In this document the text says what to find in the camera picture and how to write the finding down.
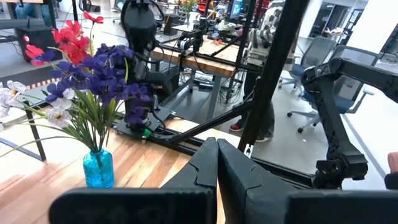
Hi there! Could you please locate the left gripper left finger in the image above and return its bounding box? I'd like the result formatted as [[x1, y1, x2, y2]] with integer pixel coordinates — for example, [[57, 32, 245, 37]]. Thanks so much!
[[161, 136, 218, 190]]

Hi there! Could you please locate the purple artificial flower bunch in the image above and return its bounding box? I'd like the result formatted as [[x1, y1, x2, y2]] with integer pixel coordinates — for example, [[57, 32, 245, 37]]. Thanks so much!
[[33, 43, 154, 156]]

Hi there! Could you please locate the grey office chair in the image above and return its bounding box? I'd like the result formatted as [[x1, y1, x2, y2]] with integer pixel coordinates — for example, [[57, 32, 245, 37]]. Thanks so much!
[[285, 45, 382, 134], [278, 35, 331, 94]]

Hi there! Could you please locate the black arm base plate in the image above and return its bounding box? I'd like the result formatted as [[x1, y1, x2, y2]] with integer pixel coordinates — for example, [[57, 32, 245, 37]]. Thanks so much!
[[111, 105, 175, 142]]

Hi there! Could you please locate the black equipment case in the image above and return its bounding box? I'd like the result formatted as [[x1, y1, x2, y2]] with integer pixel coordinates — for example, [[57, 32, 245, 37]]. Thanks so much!
[[15, 26, 63, 62]]

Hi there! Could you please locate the black mat hazard striped edge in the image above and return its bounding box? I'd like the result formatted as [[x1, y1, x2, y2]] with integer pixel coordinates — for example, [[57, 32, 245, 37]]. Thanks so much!
[[0, 63, 58, 94]]

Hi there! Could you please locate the wooden board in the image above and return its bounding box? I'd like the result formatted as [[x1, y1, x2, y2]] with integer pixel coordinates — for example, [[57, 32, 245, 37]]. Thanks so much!
[[0, 99, 47, 162]]

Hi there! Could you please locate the person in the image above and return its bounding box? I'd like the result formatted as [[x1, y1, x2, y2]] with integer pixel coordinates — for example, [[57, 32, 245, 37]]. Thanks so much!
[[229, 0, 285, 143]]

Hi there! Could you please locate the wooden table black frame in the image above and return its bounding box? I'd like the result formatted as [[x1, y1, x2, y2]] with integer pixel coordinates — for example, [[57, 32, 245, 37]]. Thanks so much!
[[151, 37, 249, 121]]

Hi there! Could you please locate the teal glass vase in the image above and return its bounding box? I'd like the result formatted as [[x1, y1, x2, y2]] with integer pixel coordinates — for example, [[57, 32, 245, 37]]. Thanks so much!
[[82, 148, 115, 189]]

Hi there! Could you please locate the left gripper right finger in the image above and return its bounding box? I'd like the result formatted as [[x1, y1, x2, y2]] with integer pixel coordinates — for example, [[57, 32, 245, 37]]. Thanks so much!
[[217, 139, 296, 224]]

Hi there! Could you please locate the person's hand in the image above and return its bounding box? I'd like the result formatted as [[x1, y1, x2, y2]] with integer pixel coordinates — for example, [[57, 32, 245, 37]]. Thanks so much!
[[387, 151, 398, 174]]

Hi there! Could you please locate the white artificial flower bunch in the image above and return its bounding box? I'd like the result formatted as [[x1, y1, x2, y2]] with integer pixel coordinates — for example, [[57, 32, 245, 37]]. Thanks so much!
[[0, 80, 108, 158]]

